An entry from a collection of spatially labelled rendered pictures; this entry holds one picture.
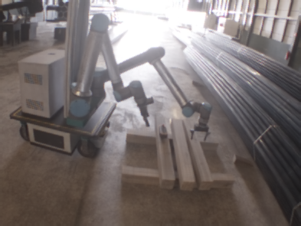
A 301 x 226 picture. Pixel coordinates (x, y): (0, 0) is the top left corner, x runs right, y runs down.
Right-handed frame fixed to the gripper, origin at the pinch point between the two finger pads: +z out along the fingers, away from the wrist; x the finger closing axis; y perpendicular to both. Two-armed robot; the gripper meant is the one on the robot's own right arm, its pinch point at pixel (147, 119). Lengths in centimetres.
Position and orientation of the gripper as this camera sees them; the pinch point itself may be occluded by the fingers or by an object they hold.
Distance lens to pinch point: 180.0
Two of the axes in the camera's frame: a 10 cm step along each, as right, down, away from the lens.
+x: 0.1, 5.7, -8.2
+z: 2.7, 7.9, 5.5
